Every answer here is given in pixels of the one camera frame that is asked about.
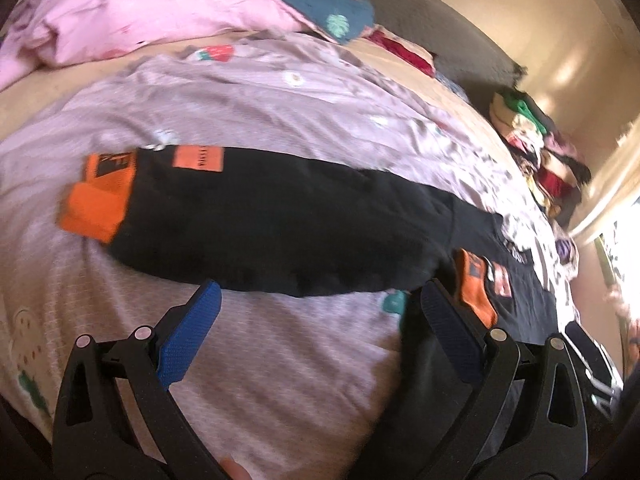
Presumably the pink quilt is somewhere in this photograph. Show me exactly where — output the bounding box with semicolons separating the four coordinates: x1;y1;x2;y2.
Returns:
0;0;311;91

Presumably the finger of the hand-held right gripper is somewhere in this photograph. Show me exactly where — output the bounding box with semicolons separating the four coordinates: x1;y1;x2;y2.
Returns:
565;320;623;406

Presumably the purple strawberry printed blanket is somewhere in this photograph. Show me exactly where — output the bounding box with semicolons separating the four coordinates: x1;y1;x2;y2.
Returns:
0;40;581;480

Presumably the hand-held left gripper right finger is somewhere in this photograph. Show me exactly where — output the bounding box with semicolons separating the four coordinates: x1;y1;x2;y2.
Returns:
360;277;588;480

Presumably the blue leaf-print pillow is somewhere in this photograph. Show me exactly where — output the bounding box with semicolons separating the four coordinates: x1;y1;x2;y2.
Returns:
230;0;376;43

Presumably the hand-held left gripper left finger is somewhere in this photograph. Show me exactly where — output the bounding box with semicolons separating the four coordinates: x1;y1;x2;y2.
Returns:
52;280;236;480

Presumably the grey padded headboard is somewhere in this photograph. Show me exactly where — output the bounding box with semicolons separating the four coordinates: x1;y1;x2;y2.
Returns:
295;0;526;91

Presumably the pile of folded clothes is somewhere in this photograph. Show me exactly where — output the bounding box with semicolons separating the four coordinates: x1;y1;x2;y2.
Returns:
487;87;593;226

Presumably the black sweater with orange cuffs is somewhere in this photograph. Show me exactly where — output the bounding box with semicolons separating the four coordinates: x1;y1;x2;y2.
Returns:
55;145;576;480

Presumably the floral basket with clothes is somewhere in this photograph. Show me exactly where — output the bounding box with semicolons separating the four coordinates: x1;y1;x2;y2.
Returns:
552;235;583;281

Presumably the person's left hand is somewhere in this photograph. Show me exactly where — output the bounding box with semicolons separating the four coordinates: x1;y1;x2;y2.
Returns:
220;456;253;480

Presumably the red folded cloth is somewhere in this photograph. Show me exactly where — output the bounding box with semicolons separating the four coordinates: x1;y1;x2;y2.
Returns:
365;27;436;78

